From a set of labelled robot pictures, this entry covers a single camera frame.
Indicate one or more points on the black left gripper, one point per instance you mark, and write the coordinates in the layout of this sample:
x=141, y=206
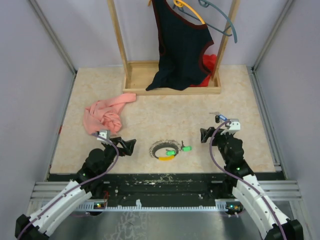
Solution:
x=129, y=144

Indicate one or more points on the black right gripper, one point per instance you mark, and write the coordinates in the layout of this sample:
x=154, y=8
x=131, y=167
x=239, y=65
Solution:
x=206, y=134

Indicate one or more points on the green tagged key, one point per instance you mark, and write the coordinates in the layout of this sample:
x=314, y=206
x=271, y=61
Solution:
x=185, y=148

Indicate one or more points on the large keyring with small rings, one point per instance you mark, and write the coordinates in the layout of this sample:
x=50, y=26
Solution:
x=164, y=150

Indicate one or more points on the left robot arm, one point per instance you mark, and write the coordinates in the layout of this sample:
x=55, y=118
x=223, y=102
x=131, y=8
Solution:
x=88, y=183

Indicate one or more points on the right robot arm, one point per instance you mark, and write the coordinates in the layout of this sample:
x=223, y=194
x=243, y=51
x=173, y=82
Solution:
x=227, y=154

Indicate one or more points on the blue tagged key bunch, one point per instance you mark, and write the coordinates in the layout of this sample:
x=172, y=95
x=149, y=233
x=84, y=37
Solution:
x=219, y=118

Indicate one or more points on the pink cloth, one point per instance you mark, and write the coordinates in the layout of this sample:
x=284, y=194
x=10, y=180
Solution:
x=105, y=114

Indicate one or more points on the red cloth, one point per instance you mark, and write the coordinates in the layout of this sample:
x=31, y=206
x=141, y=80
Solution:
x=209, y=62

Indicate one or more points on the wooden clothes rack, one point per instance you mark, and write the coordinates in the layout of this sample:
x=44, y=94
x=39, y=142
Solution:
x=138, y=75

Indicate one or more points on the dark navy tank top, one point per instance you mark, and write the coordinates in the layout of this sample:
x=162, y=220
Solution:
x=182, y=45

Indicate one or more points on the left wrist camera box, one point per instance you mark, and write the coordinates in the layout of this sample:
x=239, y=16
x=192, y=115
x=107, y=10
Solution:
x=103, y=135

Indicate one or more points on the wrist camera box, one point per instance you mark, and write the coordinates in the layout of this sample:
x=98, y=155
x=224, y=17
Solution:
x=232, y=126
x=103, y=135

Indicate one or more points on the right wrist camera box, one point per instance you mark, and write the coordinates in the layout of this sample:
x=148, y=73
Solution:
x=232, y=126

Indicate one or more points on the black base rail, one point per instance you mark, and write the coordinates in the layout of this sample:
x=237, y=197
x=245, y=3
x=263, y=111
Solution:
x=163, y=189

